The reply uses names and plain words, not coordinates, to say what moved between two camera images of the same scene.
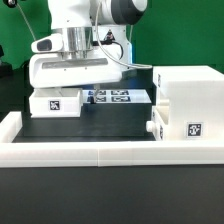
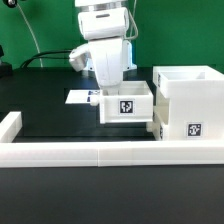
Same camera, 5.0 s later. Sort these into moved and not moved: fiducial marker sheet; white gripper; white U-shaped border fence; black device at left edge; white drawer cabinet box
Moved: white gripper; fiducial marker sheet
Not moved: black device at left edge; white U-shaped border fence; white drawer cabinet box
